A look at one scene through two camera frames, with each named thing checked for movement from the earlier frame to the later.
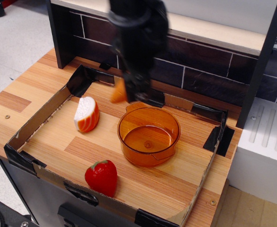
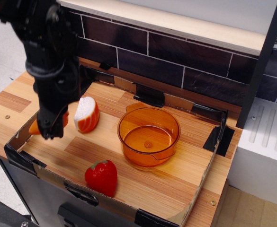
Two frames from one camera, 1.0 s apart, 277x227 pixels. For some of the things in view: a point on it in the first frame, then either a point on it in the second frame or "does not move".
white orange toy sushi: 87,114 does not move
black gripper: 144,29 → 57,84
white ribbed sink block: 261,163 does not move
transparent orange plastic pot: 147,136 does not move
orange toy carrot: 119,94 → 33,128
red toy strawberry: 102,176 does not move
